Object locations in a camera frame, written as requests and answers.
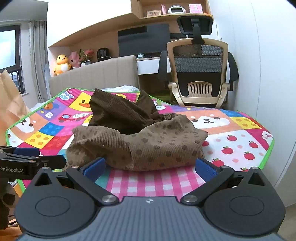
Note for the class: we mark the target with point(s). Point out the brown paper bag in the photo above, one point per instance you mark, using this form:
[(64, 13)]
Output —
[(9, 104)]

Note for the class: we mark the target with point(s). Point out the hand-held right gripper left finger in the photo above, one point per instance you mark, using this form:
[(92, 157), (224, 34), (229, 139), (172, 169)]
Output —
[(94, 167)]

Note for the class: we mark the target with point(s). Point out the white desk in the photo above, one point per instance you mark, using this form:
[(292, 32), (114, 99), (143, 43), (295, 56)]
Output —
[(148, 66)]

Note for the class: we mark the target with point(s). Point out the green floor cushion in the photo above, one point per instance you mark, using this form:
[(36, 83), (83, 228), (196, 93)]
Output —
[(161, 97)]

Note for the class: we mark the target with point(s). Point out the pink plush toy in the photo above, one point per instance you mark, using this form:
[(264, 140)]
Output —
[(74, 59)]

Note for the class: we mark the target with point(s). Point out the white quilt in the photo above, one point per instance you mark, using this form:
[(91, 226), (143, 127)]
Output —
[(122, 88)]

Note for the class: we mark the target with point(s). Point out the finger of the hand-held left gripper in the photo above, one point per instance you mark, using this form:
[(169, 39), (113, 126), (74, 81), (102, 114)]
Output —
[(48, 160), (25, 151)]

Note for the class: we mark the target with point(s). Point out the pink gift box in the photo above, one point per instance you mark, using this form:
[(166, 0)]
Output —
[(196, 8)]

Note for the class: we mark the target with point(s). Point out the dark framed window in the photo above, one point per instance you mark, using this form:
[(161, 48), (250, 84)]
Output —
[(9, 46)]

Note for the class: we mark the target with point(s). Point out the yellow duck plush toy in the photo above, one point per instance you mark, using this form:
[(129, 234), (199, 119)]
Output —
[(62, 66)]

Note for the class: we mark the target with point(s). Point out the white wardrobe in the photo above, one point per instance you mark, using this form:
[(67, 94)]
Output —
[(266, 69)]

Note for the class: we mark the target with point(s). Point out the grey curtain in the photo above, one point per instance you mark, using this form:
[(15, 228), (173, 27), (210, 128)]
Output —
[(39, 60)]

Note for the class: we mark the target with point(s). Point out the beige padded bed headboard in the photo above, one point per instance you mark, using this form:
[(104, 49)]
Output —
[(92, 76)]

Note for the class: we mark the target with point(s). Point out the beige mesh office chair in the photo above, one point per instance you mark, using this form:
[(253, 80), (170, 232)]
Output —
[(198, 76)]

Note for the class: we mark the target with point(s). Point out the wooden wall shelf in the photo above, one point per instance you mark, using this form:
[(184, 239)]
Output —
[(136, 9)]

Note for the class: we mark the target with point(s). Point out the potted plant with pink leaves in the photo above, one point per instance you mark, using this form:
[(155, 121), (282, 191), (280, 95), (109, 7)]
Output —
[(86, 55)]

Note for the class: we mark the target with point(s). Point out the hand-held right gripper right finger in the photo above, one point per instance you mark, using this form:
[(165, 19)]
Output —
[(207, 168)]

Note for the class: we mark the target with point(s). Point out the wooden photo frame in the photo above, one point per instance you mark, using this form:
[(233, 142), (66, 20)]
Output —
[(153, 13)]

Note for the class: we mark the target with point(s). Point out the colourful cartoon printed play mat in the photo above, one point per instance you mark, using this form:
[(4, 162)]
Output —
[(231, 148)]

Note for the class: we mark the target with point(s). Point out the small teal desk item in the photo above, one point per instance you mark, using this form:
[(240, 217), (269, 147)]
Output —
[(141, 55)]

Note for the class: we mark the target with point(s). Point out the black computer monitor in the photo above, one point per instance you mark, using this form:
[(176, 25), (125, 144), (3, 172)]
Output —
[(143, 39)]

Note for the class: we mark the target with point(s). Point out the black round speaker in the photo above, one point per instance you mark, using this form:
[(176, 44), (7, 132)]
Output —
[(103, 54)]

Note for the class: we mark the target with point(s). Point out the white desk clock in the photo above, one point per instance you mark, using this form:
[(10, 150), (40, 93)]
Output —
[(175, 9)]

